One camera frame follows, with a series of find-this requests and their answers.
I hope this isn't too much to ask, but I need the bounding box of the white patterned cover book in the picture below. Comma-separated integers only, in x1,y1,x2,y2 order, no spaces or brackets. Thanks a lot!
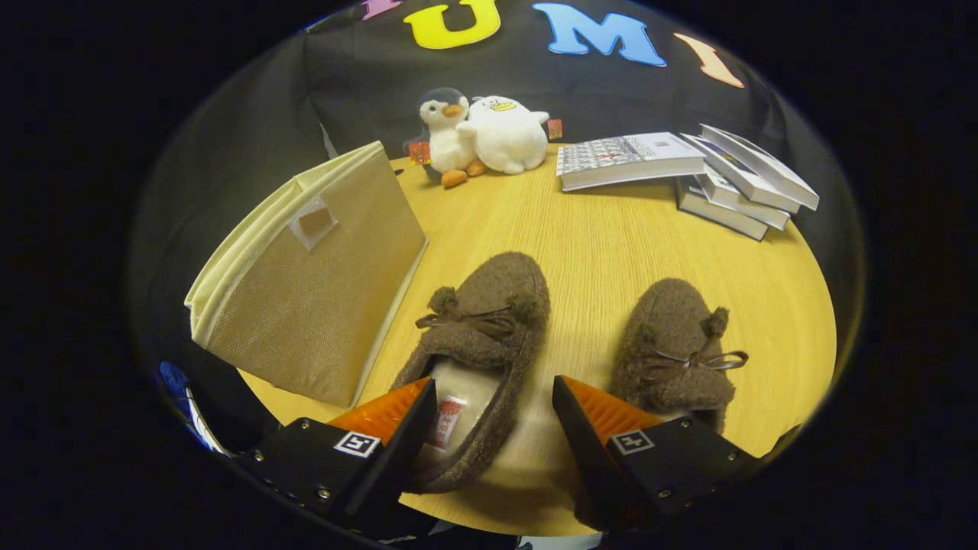
556,132,708,192

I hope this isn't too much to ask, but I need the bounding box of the beige fabric storage box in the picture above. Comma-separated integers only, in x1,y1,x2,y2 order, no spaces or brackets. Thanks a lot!
185,141,429,409

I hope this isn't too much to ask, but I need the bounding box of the plain white book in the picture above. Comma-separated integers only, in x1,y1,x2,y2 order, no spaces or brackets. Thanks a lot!
691,172,790,231

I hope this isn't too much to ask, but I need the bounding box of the white book with dark picture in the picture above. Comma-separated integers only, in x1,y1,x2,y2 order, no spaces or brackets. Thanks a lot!
699,125,820,212

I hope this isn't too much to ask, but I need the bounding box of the brown fuzzy slipper shoe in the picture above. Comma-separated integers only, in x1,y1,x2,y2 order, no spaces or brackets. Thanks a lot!
609,278,750,435
390,252,551,494

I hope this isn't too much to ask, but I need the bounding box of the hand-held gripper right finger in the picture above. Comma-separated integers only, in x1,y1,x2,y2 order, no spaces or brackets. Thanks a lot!
552,375,765,532

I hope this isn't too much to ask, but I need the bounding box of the dark cover book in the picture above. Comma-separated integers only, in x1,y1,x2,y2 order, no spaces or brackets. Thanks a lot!
676,177,769,241

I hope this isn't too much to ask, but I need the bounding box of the grey penguin plush toy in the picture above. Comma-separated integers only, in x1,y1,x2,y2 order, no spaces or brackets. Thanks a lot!
405,87,487,189

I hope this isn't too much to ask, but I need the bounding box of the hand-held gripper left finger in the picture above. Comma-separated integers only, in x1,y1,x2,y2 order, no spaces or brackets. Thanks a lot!
237,377,438,528

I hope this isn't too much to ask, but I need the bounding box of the lit computer screen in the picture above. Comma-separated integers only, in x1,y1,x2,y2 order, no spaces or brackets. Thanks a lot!
159,361,230,458

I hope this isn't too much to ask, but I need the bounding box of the black backdrop cloth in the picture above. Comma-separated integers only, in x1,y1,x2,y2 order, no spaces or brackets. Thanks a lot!
130,0,864,451

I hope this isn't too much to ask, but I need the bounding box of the white duck plush toy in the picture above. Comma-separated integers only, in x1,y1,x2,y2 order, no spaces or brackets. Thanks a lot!
457,95,551,176

